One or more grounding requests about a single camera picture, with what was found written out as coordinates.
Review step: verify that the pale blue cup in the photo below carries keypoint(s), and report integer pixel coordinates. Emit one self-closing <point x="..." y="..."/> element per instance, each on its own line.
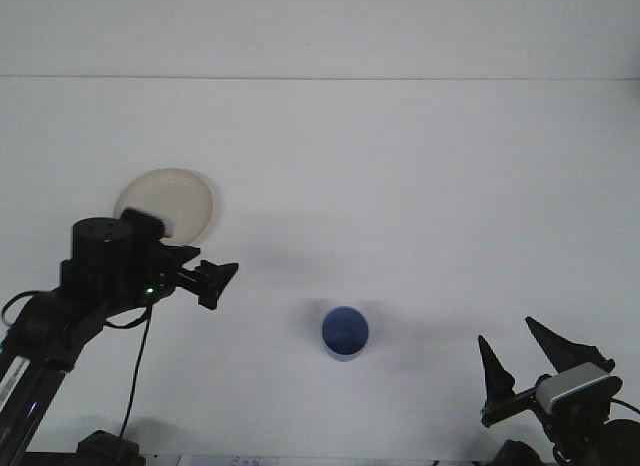
<point x="345" y="331"/>

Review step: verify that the pale round plate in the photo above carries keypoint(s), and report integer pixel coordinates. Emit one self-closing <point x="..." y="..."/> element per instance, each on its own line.
<point x="175" y="196"/>

